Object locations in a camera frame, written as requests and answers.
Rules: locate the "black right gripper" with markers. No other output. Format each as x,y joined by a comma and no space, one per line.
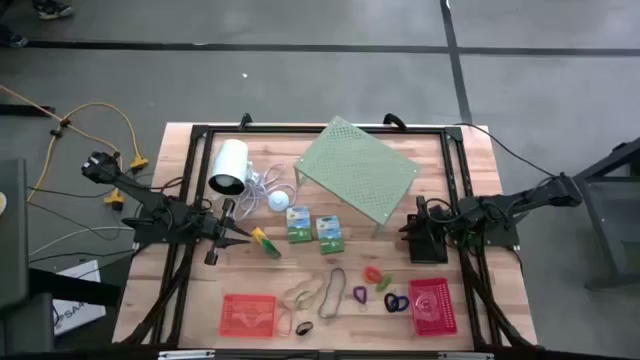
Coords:
432,220

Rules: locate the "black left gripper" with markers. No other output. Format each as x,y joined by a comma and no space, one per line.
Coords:
220,230

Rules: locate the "green yellow crayon box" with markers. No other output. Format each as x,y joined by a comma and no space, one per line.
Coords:
299,225
330,235
265,242

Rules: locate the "large grey rubber band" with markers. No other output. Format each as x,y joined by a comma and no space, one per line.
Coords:
345,282

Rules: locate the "clear rubber band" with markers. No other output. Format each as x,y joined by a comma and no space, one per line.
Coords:
290,320

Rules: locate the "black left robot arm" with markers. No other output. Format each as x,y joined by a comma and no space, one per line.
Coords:
150,200

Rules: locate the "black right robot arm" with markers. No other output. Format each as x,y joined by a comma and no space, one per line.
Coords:
525,200

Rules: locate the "black plastic basket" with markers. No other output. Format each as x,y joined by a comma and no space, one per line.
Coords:
430,252

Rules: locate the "red-orange plastic basket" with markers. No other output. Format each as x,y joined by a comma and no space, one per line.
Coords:
247,315
432,306

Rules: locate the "green perforated metal shelf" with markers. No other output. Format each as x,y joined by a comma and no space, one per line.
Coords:
357,167

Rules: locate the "black table clamp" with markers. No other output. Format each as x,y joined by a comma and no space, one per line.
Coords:
395,120
245,120

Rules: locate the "white printed box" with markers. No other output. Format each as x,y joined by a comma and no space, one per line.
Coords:
80,310

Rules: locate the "black side furniture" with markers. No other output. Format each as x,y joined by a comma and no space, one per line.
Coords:
12,235

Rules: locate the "black metal stand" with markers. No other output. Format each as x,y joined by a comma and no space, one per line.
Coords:
620,152

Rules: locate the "black floor strip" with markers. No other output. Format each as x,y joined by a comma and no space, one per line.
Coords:
25,110

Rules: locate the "person's shoe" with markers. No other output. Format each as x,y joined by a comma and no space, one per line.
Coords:
10,39
52,9

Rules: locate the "black table frame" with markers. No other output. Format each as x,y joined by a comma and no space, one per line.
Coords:
280,130

